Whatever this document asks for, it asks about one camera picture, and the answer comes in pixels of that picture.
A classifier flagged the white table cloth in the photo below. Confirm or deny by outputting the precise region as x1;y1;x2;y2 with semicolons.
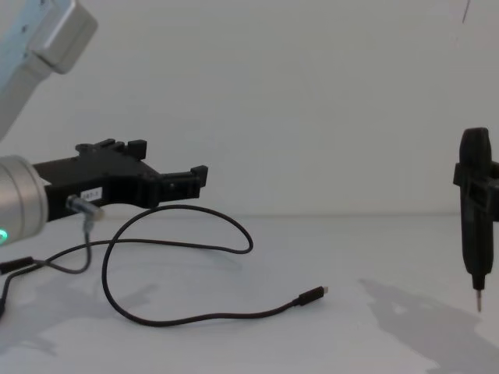
0;213;499;374

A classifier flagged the black charging cable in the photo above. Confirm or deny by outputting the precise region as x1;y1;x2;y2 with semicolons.
0;204;331;326

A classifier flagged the white curtain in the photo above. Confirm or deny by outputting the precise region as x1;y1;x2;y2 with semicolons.
0;0;499;217

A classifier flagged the thin dark gripper cable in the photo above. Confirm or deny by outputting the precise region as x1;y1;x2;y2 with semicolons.
0;196;106;276

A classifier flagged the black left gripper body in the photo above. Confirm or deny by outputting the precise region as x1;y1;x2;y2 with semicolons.
32;152;167;224

